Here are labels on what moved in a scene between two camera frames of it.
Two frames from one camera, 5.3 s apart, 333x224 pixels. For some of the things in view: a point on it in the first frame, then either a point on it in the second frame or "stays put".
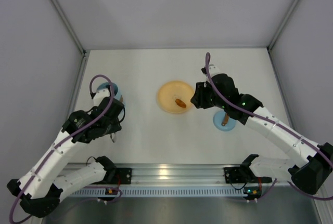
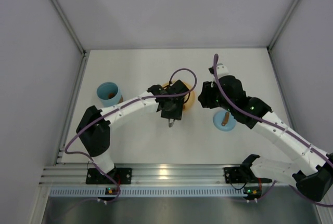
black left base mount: [125, 176] stays put
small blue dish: [218, 118] stays put
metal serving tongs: [113, 136] -> [171, 122]
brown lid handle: [225, 119] stays put
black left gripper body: [104, 131] -> [171, 114]
